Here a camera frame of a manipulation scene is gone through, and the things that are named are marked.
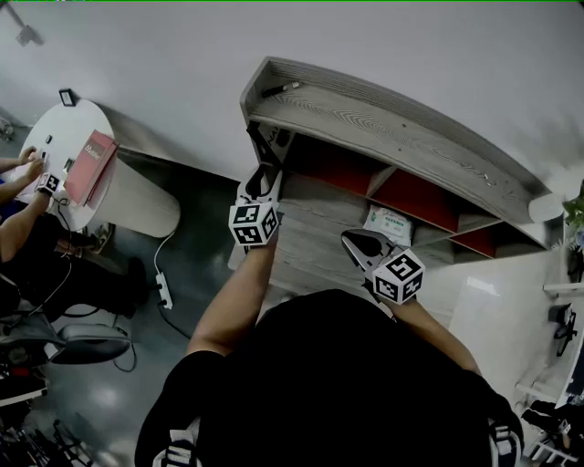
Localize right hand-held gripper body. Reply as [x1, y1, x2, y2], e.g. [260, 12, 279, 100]
[360, 248, 427, 306]

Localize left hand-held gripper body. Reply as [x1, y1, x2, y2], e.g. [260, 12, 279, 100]
[226, 195, 281, 254]

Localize black framed nature picture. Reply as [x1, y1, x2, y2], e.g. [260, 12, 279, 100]
[245, 120, 294, 170]

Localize grey wooden wall shelf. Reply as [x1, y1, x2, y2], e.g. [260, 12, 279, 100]
[239, 56, 553, 261]

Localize person's right forearm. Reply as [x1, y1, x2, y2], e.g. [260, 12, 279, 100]
[387, 298, 483, 375]

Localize person's left forearm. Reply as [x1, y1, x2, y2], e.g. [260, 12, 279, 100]
[185, 236, 279, 357]

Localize white wet wipes pack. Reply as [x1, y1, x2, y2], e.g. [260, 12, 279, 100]
[363, 203, 414, 247]

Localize black pen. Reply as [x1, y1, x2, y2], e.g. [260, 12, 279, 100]
[260, 80, 302, 99]

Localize white power strip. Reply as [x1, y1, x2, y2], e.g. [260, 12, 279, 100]
[154, 272, 174, 311]

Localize person's black shirt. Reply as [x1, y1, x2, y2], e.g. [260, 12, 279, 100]
[134, 289, 525, 467]

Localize white vase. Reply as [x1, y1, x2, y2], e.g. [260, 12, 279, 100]
[527, 193, 567, 224]

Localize red book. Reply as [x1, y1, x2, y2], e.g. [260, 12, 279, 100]
[62, 129, 120, 206]

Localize white round side table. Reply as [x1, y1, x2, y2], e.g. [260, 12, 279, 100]
[13, 98, 182, 239]

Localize white power cable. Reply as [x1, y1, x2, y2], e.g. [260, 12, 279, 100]
[152, 230, 177, 277]

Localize black floor cable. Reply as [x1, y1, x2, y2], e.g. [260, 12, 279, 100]
[157, 303, 193, 341]

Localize grey wall conduit box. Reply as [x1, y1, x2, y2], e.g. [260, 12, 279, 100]
[4, 2, 46, 47]

